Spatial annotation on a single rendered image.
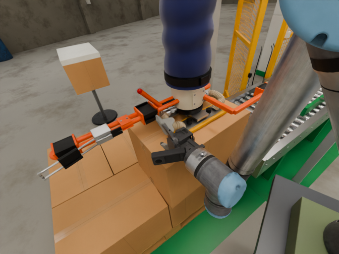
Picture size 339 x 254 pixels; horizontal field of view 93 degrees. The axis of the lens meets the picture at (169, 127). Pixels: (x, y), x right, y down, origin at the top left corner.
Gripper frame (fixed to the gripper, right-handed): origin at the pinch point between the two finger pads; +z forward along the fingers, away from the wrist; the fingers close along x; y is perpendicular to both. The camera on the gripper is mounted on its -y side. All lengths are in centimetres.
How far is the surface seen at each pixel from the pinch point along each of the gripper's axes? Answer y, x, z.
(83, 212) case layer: -46, -52, 22
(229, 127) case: 37.3, -14.6, -8.8
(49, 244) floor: -90, -106, 52
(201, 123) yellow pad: 25.6, -10.8, 0.2
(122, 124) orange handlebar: -9.7, 2.0, 10.9
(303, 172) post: 115, -93, -42
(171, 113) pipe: 15.4, -5.1, 11.6
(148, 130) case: 2.9, -12.8, 16.2
